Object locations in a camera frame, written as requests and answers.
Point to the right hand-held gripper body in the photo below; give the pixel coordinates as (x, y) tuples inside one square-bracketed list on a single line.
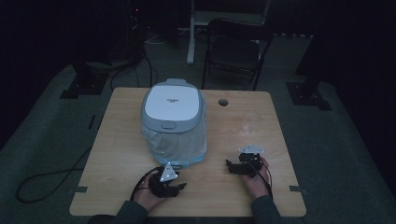
[(250, 161)]

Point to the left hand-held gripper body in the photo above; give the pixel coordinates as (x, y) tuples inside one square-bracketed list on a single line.
[(162, 186)]

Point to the person's left hand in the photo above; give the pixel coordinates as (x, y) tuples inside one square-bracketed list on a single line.
[(146, 196)]

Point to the person's right hand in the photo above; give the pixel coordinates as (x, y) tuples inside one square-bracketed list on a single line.
[(257, 185)]

